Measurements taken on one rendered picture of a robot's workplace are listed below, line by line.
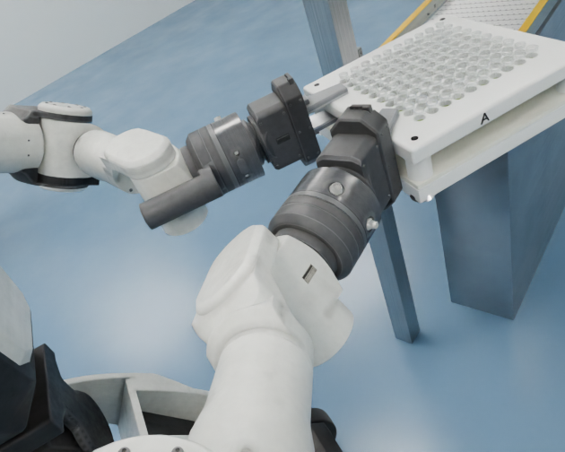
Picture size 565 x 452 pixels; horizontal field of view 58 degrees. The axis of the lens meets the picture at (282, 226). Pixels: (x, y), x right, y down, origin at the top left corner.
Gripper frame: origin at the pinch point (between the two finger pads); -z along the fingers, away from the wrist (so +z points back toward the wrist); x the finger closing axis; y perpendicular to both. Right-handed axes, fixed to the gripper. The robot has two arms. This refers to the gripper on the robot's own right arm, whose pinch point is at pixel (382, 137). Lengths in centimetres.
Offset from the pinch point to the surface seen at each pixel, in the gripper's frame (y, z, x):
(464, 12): -16, -78, 20
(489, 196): -8, -58, 59
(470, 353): -12, -41, 108
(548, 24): 3, -71, 22
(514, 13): -4, -75, 20
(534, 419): 9, -27, 108
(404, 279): -29, -43, 81
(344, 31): -28, -43, 7
